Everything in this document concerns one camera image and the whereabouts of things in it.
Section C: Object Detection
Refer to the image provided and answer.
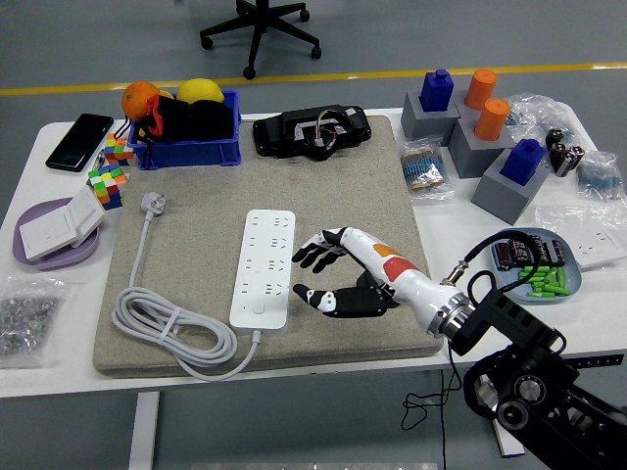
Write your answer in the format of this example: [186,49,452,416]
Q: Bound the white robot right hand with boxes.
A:
[291,225,461,327]

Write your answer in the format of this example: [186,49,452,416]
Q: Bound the thin black plug cord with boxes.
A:
[401,340,464,470]

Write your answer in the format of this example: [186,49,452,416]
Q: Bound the white power strip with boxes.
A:
[228,209,298,337]

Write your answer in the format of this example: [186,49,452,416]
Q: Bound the grey block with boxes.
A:
[451,89,510,123]
[448,117,516,180]
[470,148,551,226]
[400,90,461,147]

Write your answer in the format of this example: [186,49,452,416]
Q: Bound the clear plastic bag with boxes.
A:
[533,203,627,273]

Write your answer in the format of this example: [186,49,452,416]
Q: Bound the blue-grey plate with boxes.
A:
[490,227,583,306]

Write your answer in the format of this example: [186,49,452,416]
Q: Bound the blue square peg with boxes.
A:
[418,68,456,113]
[499,138,547,186]

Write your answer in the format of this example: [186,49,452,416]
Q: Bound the orange cylinder peg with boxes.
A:
[473,97,511,142]
[463,68,500,112]

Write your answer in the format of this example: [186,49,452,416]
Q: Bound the white table leg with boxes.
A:
[493,425,526,457]
[127,391,161,470]

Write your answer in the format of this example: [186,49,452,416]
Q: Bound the crumpled clear plastic bags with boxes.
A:
[504,91,589,148]

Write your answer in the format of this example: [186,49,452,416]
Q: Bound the clear bag of blue resistors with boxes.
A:
[575,150,626,202]

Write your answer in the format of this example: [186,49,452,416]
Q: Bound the grey-brown mat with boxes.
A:
[91,115,445,379]

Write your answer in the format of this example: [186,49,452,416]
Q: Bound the blue plastic bin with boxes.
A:
[127,89,244,171]

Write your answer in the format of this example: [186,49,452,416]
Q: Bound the black pouch red trim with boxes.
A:
[115,95,235,167]

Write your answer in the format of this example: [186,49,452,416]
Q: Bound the yellow lemon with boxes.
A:
[175,77,225,105]

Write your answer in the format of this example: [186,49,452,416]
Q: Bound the black office chair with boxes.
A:
[199,0,323,80]

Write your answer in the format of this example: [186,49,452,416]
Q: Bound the colourful puzzle cube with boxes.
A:
[87,163,129,212]
[103,132,136,167]

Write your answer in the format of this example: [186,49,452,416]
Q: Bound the orange fruit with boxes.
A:
[121,80,163,122]

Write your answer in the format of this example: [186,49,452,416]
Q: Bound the purple plate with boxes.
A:
[12,197,102,272]

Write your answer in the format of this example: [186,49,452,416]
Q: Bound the black smartphone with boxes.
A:
[44,113,115,173]

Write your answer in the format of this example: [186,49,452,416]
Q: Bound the clear bag of metal nuts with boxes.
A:
[0,276,70,369]

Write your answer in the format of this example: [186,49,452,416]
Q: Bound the white wall socket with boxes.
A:
[557,228,627,270]

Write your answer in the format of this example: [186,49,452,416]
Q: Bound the black electronic device with wires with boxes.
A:
[252,104,372,162]

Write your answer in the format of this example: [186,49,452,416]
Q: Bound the white power cord with plug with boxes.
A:
[111,191,264,382]

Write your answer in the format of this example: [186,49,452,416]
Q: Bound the white wall switch panel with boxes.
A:
[18,206,79,261]
[66,185,107,249]

